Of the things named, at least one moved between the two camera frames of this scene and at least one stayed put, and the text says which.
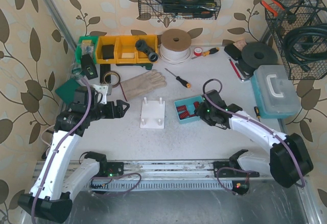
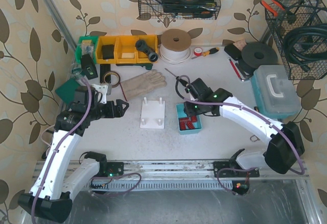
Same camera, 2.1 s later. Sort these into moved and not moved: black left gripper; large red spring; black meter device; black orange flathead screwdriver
Moved: large red spring
Not moved: black orange flathead screwdriver; black meter device; black left gripper
